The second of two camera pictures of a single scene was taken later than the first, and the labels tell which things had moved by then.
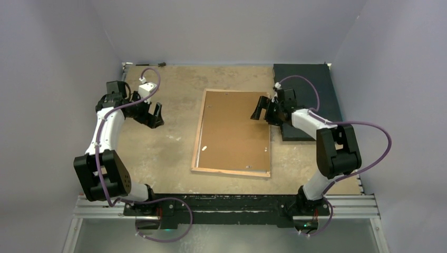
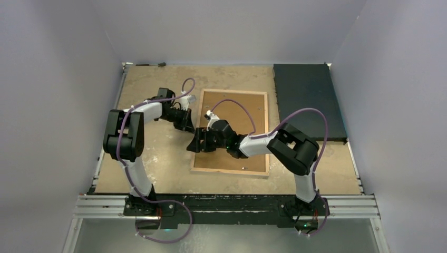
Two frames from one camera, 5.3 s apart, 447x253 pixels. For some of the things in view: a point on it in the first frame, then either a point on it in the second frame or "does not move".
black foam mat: [314, 90] does not move
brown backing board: [229, 139] does not move
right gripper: [264, 102] -> [196, 146]
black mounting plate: [227, 209] does not move
